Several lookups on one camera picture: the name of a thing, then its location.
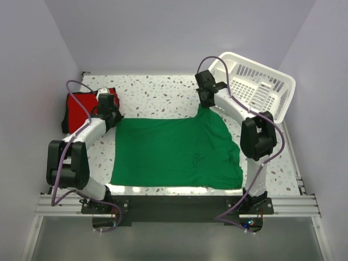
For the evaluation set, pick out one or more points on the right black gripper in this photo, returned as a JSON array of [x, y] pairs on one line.
[[203, 104]]

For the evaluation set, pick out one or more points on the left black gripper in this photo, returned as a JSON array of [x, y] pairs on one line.
[[119, 117]]

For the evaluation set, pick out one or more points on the green t-shirt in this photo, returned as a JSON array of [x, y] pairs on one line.
[[193, 152]]

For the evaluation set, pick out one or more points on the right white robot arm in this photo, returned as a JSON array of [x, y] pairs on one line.
[[257, 137]]

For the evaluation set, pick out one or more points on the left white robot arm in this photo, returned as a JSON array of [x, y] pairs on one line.
[[67, 161]]

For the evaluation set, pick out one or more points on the pink folded t-shirt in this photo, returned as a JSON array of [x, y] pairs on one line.
[[117, 101]]

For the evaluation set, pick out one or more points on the red folded t-shirt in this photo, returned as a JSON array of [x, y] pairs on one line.
[[93, 124]]

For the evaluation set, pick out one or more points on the white plastic basket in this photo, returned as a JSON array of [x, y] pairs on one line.
[[258, 86]]

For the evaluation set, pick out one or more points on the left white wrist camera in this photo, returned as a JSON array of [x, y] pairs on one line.
[[102, 91]]

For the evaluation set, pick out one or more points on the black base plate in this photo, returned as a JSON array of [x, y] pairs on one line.
[[126, 210]]

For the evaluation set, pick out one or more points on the aluminium frame rail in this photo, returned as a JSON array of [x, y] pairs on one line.
[[284, 206]]

